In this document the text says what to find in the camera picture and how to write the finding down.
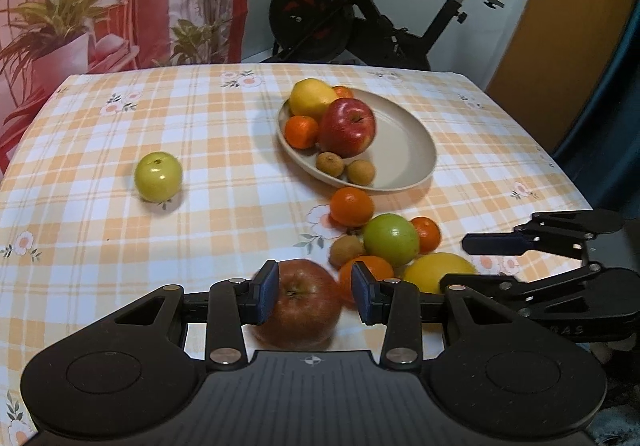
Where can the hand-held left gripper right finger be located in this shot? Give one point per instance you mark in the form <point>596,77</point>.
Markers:
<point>362,296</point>

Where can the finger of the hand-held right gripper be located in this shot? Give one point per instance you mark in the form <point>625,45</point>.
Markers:
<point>495,244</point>
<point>500,285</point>

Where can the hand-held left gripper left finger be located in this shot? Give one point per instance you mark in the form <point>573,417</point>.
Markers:
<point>267,291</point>

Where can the dull red apple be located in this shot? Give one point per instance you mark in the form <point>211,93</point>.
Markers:
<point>305,306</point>

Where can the large yellow citrus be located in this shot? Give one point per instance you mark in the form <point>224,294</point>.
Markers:
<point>435,271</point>

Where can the beige plate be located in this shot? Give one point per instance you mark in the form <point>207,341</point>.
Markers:
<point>400,146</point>

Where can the yellow-green apple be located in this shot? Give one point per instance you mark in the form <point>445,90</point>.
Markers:
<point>157,176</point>

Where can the tangerine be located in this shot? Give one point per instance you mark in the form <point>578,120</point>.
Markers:
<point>301,132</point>
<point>344,91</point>
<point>429,235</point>
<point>380,268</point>
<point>351,206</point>

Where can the brown kiwi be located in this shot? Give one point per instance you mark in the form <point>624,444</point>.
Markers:
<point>361,172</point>
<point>345,249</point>
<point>330,163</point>

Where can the green apple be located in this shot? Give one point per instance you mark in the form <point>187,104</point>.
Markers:
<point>391,241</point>

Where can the orange checked floral tablecloth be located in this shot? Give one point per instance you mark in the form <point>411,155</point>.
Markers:
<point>225,226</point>

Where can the shiny red apple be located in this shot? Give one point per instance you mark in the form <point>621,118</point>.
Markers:
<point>347,126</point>

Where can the yellow lemon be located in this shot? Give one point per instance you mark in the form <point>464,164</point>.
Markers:
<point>310,98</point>

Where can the orange wooden door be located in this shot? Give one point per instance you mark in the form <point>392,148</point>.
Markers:
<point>550,51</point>

